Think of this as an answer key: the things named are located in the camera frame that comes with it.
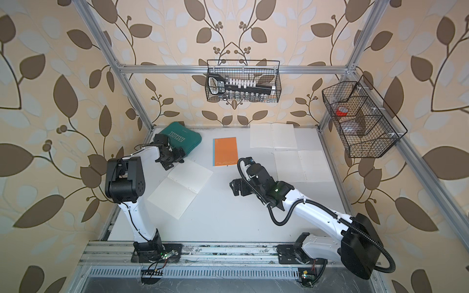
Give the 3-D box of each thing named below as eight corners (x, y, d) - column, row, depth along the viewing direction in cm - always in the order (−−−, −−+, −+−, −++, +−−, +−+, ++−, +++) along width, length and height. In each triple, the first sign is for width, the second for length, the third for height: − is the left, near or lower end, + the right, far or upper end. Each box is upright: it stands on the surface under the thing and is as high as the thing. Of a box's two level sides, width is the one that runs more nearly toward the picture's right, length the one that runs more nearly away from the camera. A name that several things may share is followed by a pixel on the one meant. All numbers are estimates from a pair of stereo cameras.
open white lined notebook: (250, 148, 113) (250, 146, 111) (249, 125, 126) (249, 123, 124) (297, 148, 113) (298, 145, 111) (292, 125, 126) (292, 123, 124)
